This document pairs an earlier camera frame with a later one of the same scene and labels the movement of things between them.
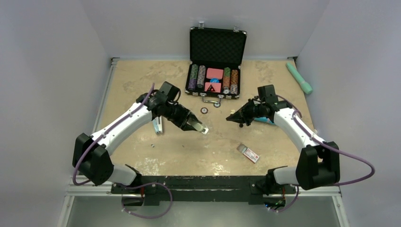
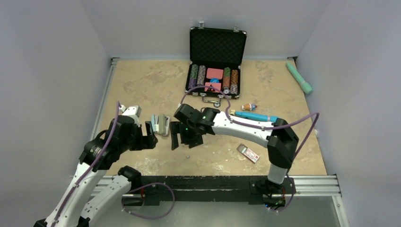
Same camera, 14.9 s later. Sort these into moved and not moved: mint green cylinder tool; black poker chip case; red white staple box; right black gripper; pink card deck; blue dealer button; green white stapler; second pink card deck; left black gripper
Moved: right black gripper; left black gripper; green white stapler
Not moved: blue dealer button; mint green cylinder tool; pink card deck; second pink card deck; red white staple box; black poker chip case
